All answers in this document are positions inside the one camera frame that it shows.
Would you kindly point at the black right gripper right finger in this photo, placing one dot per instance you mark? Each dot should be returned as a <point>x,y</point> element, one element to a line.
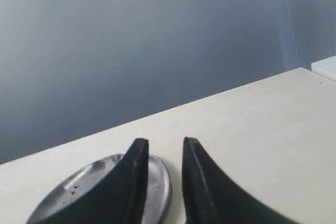
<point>211,196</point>

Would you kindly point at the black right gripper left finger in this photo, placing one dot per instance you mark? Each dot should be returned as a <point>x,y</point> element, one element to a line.
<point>119,197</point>

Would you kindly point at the round steel plate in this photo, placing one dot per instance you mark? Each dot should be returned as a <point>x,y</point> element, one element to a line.
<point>72,188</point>

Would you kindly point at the white object at table edge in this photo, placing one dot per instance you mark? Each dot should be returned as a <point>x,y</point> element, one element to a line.
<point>325,68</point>

